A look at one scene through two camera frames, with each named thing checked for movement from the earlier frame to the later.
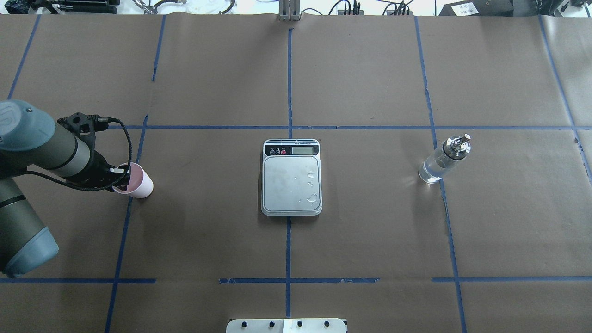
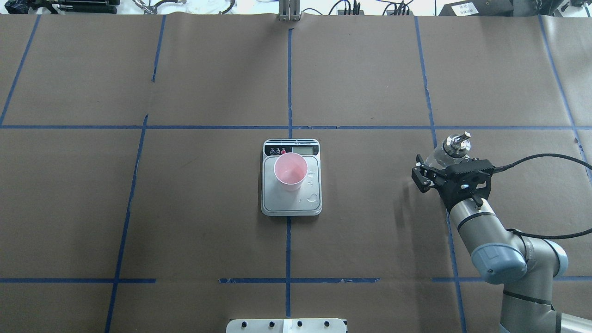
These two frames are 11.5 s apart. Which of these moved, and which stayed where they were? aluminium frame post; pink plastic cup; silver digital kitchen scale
Moved: pink plastic cup
Stayed: aluminium frame post; silver digital kitchen scale
